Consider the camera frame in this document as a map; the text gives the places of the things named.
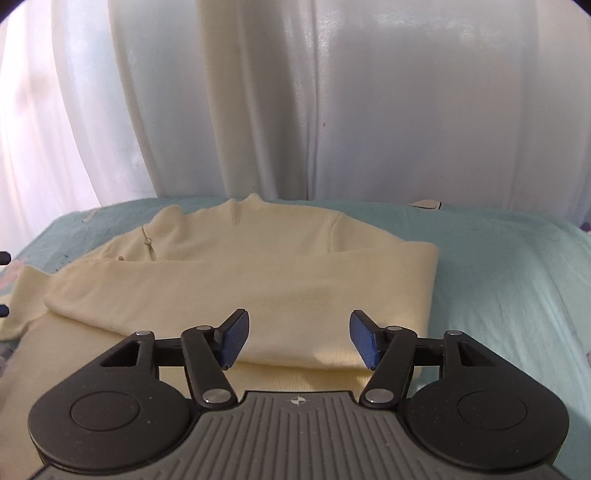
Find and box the white glossy curtain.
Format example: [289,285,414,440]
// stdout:
[305,0,591,227]

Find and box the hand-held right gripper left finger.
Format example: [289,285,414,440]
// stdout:
[98,308,251,409]

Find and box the cream knit sweater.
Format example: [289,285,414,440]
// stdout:
[0,193,440,416]

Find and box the white sheer curtain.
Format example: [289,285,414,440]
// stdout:
[0,0,155,259]

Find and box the light blue bed sheet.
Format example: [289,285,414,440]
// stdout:
[0,196,591,480]

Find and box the cream curtain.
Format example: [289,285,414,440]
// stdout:
[107,0,324,209]

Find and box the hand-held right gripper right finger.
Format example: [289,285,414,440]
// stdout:
[349,309,498,409]

